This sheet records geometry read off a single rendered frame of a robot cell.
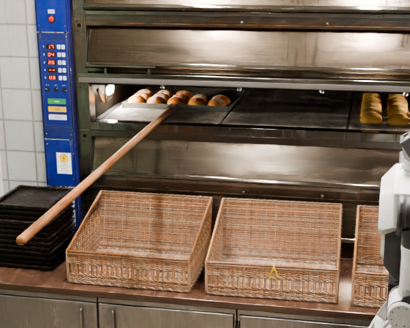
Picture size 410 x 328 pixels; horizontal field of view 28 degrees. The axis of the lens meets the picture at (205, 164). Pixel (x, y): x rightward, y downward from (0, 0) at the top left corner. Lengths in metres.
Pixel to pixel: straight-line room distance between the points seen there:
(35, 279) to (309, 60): 1.53
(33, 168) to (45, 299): 0.73
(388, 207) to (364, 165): 1.37
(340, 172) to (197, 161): 0.66
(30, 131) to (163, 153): 0.66
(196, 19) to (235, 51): 0.22
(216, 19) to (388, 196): 1.57
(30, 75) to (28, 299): 1.05
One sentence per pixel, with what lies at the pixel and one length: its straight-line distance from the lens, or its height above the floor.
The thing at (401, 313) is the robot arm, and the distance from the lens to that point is 2.28.
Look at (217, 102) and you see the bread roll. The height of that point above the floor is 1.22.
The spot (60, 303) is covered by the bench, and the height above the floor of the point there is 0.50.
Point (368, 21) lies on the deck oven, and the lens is 3.58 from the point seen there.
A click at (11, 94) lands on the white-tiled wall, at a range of 4.01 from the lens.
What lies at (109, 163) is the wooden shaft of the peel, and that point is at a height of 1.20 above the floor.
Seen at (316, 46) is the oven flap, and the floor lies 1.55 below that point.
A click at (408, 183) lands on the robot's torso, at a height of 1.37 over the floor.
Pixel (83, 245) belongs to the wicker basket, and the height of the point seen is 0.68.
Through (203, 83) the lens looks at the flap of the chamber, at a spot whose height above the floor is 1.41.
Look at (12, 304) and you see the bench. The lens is 3.72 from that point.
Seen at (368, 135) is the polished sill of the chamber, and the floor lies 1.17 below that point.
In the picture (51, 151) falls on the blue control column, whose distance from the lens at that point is 3.96.
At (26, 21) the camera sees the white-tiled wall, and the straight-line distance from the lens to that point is 3.91.
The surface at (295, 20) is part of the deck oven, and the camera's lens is 3.60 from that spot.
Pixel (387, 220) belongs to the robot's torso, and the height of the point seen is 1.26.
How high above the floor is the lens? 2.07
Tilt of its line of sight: 16 degrees down
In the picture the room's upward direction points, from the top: 1 degrees counter-clockwise
